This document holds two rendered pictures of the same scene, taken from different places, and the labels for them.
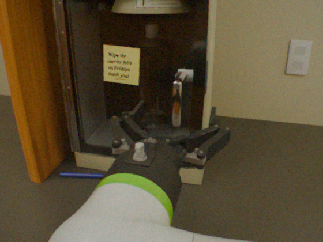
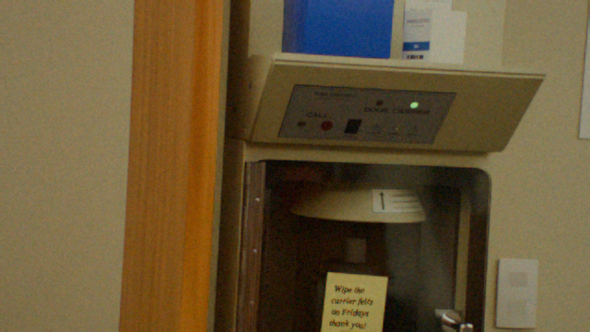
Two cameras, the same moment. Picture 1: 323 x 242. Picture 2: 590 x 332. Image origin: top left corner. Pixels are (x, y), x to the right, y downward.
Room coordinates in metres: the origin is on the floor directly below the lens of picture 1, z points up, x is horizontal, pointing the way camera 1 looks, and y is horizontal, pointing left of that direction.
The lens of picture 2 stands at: (-0.55, 0.80, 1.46)
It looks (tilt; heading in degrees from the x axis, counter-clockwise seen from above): 3 degrees down; 331
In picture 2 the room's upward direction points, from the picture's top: 3 degrees clockwise
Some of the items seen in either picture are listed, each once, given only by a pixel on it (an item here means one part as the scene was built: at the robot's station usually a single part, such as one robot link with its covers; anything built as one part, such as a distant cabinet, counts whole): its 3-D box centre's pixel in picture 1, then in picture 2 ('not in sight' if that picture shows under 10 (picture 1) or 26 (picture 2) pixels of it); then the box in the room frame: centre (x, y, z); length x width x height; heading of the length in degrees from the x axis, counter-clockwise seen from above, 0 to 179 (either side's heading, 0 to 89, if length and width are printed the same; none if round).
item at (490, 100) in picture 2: not in sight; (391, 105); (0.53, 0.07, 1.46); 0.32 x 0.11 x 0.10; 77
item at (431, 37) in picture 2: not in sight; (433, 38); (0.52, 0.03, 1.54); 0.05 x 0.05 x 0.06; 4
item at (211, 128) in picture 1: (192, 142); not in sight; (0.40, -0.05, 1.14); 0.11 x 0.01 x 0.04; 125
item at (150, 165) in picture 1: (140, 187); not in sight; (0.28, 0.02, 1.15); 0.09 x 0.06 x 0.12; 77
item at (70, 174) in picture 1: (87, 175); not in sight; (0.58, 0.18, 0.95); 0.14 x 0.01 x 0.01; 88
